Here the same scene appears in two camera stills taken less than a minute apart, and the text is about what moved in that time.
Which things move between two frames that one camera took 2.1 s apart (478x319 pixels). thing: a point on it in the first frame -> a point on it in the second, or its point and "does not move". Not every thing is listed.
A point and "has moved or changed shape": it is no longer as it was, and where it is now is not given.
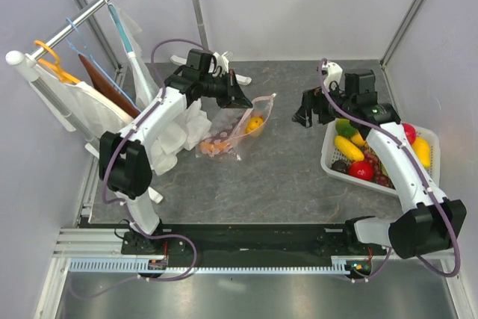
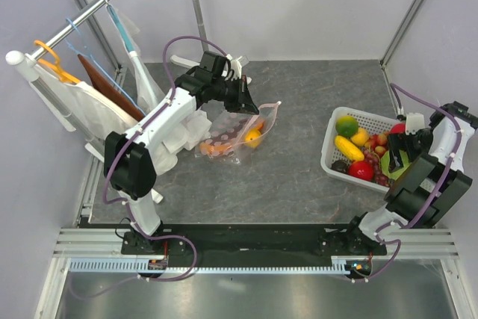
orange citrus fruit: (252, 123) -> (252, 138)
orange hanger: (55, 67) does not move
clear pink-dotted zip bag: (228, 129) has moved or changed shape
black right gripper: (311, 98) -> (400, 141)
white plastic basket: (330, 153) does not move
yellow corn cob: (349, 148) does not move
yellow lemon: (358, 139) does not move
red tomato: (361, 169) does not move
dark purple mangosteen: (340, 165) does not move
